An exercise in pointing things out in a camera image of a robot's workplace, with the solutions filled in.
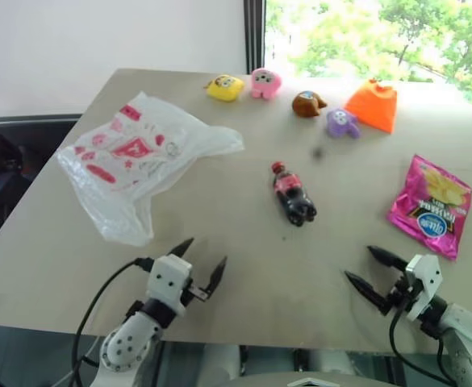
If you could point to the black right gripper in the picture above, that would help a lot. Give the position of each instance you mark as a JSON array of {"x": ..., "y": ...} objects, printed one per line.
[{"x": 401, "y": 294}]

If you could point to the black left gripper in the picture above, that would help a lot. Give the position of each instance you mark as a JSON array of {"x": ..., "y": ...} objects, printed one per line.
[{"x": 198, "y": 293}]

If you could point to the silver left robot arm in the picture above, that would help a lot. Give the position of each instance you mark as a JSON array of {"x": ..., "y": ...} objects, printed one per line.
[{"x": 128, "y": 342}]

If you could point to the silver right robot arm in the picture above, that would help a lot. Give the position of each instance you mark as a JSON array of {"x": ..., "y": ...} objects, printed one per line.
[{"x": 463, "y": 342}]

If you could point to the pink chips packet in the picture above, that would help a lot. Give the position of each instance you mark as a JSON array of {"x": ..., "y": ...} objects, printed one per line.
[{"x": 431, "y": 205}]

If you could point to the small cola bottle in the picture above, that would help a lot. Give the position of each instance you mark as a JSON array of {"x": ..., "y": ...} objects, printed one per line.
[{"x": 291, "y": 195}]

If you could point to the clear red-printed plastic bag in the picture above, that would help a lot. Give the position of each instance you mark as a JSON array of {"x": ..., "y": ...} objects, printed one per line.
[{"x": 134, "y": 161}]

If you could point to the silver robot torso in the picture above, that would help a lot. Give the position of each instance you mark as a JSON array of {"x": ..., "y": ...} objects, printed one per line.
[{"x": 284, "y": 364}]

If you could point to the purple plush toy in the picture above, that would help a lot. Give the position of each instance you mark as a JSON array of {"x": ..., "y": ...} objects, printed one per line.
[{"x": 340, "y": 123}]

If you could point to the orange triangular plush toy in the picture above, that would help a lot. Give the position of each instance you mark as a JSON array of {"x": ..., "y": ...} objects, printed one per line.
[{"x": 374, "y": 106}]

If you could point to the yellow plush toy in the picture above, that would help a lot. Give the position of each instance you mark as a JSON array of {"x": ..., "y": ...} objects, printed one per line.
[{"x": 225, "y": 87}]

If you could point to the brown plush toy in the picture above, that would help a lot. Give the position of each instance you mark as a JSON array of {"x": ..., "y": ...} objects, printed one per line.
[{"x": 307, "y": 104}]

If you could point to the pink plush toy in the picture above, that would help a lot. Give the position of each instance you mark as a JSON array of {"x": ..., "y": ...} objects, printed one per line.
[{"x": 264, "y": 82}]

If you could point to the dark grey chair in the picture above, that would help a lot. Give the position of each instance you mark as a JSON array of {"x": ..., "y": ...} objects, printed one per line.
[{"x": 5, "y": 169}]

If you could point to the green trees outside window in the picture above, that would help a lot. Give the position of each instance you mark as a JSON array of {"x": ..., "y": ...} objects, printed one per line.
[{"x": 381, "y": 36}]

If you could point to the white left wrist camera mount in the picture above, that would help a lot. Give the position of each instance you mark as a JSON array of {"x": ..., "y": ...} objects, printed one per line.
[{"x": 170, "y": 282}]

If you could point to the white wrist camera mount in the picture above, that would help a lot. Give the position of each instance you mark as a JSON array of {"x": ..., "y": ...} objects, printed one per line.
[
  {"x": 170, "y": 282},
  {"x": 423, "y": 282}
]

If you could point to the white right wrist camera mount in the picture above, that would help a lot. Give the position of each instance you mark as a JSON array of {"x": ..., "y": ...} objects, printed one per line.
[{"x": 423, "y": 282}]

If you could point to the dark window frame post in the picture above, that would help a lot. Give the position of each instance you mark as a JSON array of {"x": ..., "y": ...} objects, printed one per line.
[{"x": 255, "y": 36}]

